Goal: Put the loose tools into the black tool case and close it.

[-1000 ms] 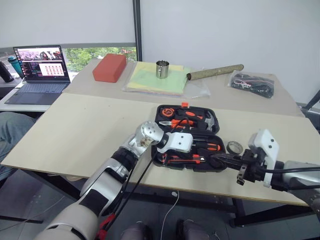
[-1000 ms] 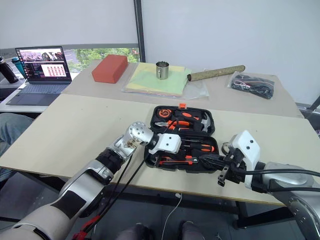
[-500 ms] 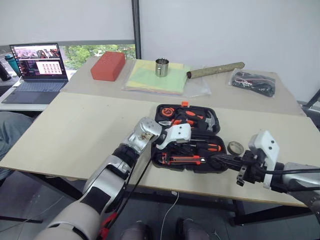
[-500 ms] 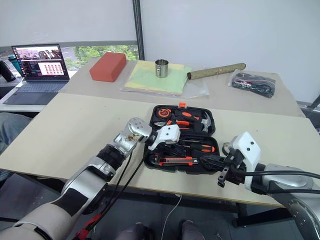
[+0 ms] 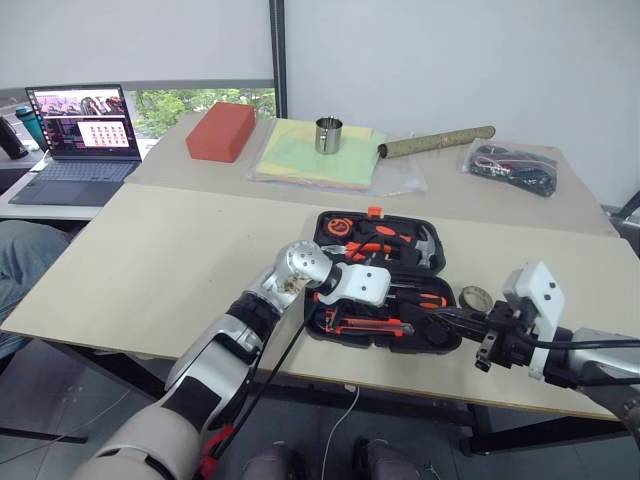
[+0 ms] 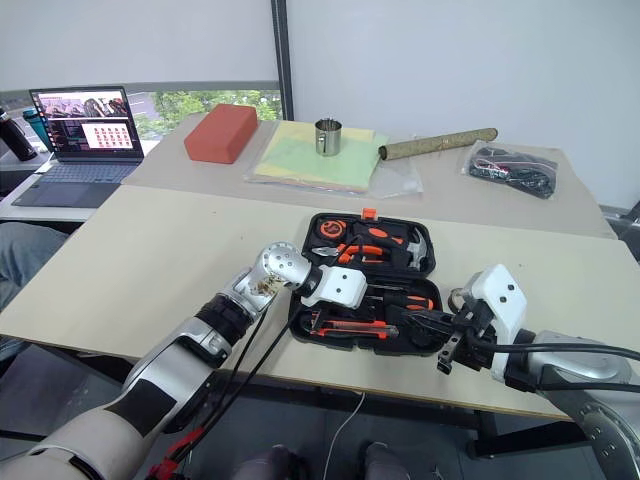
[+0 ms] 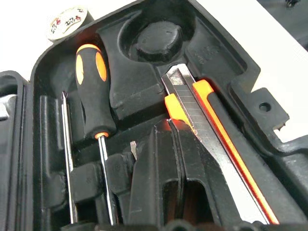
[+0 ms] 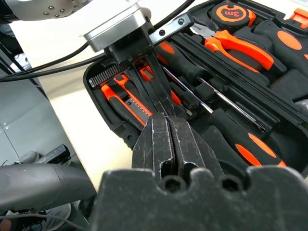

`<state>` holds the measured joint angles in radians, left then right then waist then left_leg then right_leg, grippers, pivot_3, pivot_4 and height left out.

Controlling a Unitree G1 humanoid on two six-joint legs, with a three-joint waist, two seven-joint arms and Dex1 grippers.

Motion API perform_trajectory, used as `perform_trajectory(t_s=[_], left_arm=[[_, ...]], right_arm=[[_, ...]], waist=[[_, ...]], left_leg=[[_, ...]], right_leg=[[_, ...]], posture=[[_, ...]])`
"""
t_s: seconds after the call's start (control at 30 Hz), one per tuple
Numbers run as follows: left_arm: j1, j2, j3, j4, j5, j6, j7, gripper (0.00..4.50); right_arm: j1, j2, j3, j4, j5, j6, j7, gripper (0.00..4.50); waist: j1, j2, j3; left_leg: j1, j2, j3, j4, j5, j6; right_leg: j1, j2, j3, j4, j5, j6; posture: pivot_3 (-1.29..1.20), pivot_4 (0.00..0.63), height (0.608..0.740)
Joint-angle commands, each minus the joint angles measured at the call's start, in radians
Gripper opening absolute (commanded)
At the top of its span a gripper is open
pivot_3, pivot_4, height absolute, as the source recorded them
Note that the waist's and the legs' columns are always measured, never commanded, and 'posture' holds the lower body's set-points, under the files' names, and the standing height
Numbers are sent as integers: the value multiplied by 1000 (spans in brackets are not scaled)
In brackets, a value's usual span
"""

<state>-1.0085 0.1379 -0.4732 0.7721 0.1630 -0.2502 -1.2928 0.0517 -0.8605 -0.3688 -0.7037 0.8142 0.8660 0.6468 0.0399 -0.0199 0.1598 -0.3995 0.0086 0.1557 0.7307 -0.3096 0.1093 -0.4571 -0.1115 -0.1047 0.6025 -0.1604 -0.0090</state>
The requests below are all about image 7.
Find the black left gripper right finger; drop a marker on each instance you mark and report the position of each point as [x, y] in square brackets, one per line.
[204, 183]

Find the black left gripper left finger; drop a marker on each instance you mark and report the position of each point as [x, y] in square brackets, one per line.
[154, 168]

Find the orange black utility knife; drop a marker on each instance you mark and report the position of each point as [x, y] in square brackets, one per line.
[207, 125]

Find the large orange black screwdriver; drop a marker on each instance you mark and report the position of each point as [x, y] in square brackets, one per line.
[68, 149]

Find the small orange black screwdriver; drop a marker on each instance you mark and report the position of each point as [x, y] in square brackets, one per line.
[95, 96]

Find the black tool case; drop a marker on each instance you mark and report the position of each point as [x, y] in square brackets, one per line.
[149, 43]

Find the black electrical tape roll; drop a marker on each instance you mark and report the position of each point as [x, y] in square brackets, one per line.
[67, 22]

